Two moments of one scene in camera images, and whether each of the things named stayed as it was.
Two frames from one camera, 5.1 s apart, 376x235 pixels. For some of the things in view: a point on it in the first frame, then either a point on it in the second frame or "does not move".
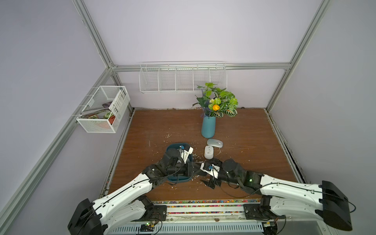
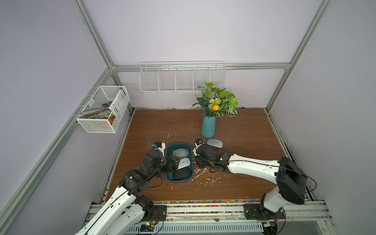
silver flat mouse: [216, 142] does not move
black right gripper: [211, 179] → [198, 161]
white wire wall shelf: [180, 77] does not move
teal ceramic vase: [208, 127] does not move
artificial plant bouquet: [215, 102] does not move
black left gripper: [197, 169] → [171, 164]
